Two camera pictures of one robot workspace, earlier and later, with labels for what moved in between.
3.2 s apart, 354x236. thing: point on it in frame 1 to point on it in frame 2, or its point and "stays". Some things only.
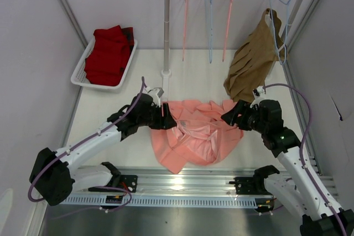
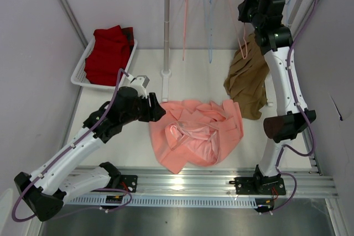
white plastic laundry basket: (79, 77) stays
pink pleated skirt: (201, 136) stays
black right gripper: (240, 116) to (244, 9)
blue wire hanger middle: (209, 19) stays
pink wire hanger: (185, 14) stays
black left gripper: (165, 122) to (156, 111)
